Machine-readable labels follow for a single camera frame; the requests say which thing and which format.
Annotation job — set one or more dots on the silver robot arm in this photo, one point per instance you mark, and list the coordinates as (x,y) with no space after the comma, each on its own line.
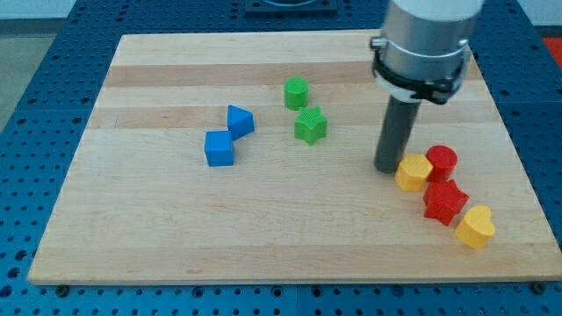
(422,52)

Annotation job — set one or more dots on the green star block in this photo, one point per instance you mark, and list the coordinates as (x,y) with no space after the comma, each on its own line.
(310,125)

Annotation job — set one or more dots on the red star block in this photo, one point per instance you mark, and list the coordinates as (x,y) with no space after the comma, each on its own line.
(444,201)

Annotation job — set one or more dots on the blue triangle block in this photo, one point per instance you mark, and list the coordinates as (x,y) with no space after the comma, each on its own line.
(240,122)

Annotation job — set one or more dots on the blue cube block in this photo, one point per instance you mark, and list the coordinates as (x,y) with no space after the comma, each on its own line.
(219,148)

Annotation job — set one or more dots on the green cylinder block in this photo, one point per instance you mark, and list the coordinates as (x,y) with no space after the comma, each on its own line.
(296,93)

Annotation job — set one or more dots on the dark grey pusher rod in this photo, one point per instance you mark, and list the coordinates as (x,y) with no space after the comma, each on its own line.
(396,128)

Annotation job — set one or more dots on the yellow hexagon block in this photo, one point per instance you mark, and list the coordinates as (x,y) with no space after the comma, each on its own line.
(413,172)

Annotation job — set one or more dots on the wooden board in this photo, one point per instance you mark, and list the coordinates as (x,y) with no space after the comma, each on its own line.
(140,204)

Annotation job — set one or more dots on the red cylinder block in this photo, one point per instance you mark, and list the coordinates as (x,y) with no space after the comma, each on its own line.
(444,160)

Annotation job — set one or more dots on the yellow heart block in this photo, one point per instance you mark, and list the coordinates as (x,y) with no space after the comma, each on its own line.
(476,227)

